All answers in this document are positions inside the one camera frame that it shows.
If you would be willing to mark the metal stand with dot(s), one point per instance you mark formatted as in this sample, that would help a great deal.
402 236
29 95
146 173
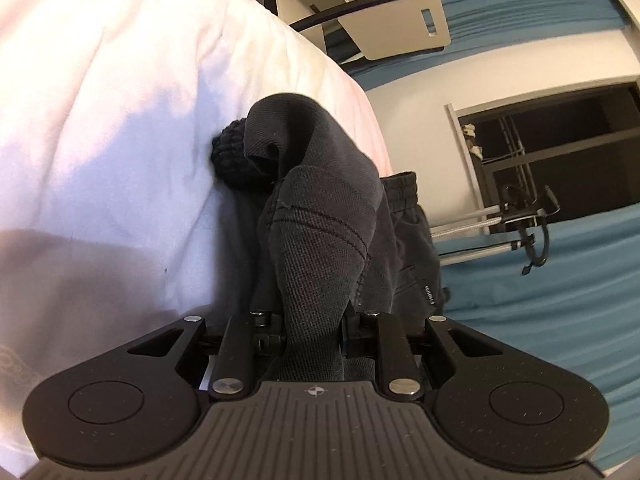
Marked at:
480 224

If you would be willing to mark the beige chair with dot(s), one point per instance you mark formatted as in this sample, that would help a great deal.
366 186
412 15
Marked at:
395 22

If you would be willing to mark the dark grey pants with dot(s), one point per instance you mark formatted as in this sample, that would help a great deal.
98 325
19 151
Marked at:
320 240

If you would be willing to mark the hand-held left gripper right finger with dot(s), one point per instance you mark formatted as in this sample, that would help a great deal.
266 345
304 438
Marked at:
356 341

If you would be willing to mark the black knitted cap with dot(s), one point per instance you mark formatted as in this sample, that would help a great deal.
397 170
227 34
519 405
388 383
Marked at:
232 155

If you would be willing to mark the wide blue curtain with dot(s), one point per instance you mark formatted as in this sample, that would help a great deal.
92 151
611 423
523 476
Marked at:
540 320

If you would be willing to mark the dark window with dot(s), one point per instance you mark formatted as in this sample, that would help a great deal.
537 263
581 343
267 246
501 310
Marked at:
560 135

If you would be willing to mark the narrow blue curtain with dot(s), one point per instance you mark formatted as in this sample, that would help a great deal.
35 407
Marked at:
500 15

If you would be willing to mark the white bed sheet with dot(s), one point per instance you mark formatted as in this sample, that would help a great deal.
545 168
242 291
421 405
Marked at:
115 125

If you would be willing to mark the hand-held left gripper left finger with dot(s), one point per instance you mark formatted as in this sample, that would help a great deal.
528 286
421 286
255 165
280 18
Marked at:
267 336

